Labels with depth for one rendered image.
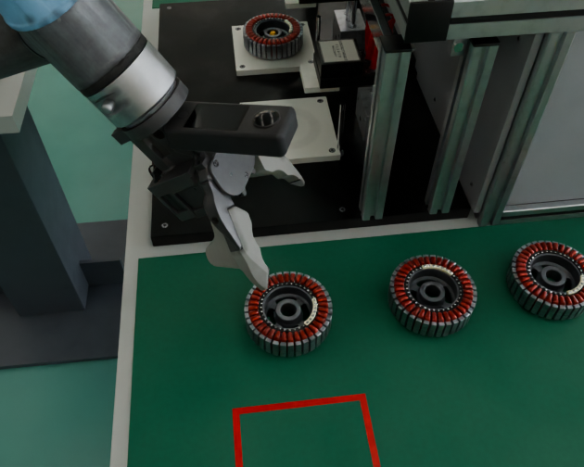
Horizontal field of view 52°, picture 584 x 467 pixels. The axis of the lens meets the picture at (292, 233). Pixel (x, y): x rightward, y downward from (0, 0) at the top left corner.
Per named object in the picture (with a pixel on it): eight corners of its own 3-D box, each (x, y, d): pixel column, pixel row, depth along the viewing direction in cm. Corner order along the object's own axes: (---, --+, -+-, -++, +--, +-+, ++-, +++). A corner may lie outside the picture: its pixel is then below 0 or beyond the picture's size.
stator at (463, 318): (465, 348, 76) (472, 334, 73) (378, 325, 78) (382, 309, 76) (476, 280, 83) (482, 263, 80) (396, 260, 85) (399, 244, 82)
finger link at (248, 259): (233, 295, 64) (205, 212, 63) (275, 286, 60) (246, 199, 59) (213, 305, 61) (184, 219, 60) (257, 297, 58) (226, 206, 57)
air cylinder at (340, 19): (337, 56, 114) (339, 31, 109) (332, 35, 118) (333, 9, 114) (364, 55, 114) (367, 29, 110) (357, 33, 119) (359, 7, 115)
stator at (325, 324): (233, 346, 76) (231, 330, 74) (261, 277, 83) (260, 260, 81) (318, 369, 74) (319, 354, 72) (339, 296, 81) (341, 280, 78)
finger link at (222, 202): (248, 244, 61) (221, 162, 60) (261, 241, 60) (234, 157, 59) (218, 257, 57) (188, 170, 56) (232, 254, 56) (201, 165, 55)
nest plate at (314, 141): (246, 168, 94) (246, 162, 93) (239, 107, 104) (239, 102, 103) (340, 160, 96) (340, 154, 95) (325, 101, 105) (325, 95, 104)
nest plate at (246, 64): (236, 76, 110) (235, 70, 109) (232, 31, 119) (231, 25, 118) (318, 70, 111) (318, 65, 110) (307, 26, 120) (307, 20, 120)
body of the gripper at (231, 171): (210, 176, 67) (133, 96, 61) (268, 155, 62) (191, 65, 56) (185, 228, 63) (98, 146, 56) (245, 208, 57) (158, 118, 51)
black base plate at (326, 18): (153, 246, 87) (150, 236, 85) (161, 13, 128) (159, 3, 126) (467, 218, 91) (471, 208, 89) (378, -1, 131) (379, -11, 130)
